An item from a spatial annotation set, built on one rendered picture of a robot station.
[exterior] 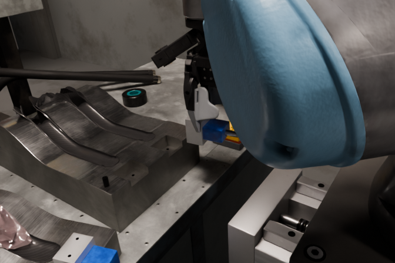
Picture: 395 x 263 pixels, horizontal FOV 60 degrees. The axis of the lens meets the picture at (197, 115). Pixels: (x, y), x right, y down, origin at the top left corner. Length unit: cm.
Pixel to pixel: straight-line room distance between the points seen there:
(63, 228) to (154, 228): 16
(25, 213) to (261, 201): 41
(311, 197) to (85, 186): 40
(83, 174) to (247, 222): 39
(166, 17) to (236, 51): 321
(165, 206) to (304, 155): 56
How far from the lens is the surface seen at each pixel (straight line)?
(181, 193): 73
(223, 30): 18
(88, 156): 75
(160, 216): 69
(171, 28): 335
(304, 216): 45
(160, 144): 75
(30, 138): 81
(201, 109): 62
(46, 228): 65
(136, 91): 116
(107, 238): 59
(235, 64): 17
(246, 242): 39
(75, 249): 56
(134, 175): 69
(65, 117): 86
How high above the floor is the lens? 126
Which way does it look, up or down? 27 degrees down
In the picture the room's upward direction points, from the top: 4 degrees counter-clockwise
